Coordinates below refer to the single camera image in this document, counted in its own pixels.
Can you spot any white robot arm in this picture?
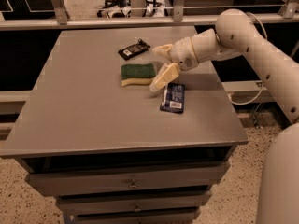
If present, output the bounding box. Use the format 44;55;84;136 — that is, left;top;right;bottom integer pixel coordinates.
149;9;299;224

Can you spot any top grey drawer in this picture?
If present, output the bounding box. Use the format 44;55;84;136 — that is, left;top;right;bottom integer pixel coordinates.
26;161;230;196

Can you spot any grey metal railing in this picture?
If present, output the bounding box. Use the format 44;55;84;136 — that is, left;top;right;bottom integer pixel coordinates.
0;0;298;31

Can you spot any black flat packet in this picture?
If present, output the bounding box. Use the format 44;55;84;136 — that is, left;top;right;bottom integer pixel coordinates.
118;39;150;61

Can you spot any bottom grey drawer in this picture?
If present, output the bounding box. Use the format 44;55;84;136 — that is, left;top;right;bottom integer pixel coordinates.
74;207;200;224

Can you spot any grey drawer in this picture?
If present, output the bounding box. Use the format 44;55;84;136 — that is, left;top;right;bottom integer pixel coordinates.
74;207;200;224
26;161;230;196
57;189;211;215

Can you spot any grey drawer cabinet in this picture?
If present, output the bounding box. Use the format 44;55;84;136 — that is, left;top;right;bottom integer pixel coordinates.
0;26;249;224

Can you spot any blue snack packet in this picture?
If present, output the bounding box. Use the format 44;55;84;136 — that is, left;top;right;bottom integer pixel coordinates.
160;83;185;113

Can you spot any black office chair base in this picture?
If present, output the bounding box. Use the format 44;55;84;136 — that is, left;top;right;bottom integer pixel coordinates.
96;0;132;19

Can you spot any middle grey drawer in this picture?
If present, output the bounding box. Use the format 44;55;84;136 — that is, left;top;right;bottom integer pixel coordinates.
57;189;211;215

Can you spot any green and yellow sponge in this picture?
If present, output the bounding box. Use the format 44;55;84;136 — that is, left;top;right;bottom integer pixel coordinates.
121;63;156;87

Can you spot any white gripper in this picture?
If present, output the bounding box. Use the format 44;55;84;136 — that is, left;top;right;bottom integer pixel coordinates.
149;37;199;92

